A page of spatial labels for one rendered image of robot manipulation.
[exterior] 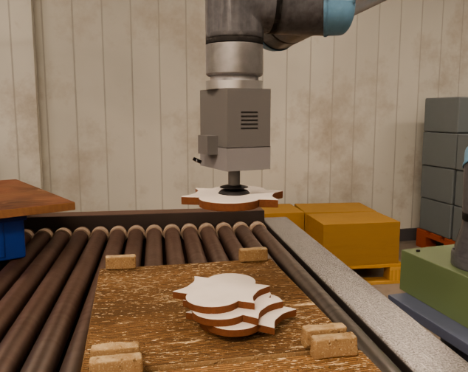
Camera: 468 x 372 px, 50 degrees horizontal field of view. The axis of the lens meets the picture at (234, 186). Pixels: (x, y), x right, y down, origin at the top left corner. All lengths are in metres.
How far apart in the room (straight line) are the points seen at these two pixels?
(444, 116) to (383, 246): 1.43
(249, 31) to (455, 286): 0.59
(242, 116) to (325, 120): 4.02
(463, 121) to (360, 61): 1.03
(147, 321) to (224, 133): 0.31
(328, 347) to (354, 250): 3.08
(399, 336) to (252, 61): 0.45
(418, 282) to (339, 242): 2.60
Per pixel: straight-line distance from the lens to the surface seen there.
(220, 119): 0.64
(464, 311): 0.99
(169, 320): 0.78
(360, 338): 0.78
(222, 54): 0.64
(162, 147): 4.24
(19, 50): 4.10
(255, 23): 0.66
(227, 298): 0.73
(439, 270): 1.03
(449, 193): 4.65
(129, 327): 0.76
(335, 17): 0.69
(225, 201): 0.62
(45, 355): 0.76
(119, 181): 4.23
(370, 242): 3.76
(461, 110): 4.59
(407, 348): 0.78
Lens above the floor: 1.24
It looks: 8 degrees down
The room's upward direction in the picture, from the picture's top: straight up
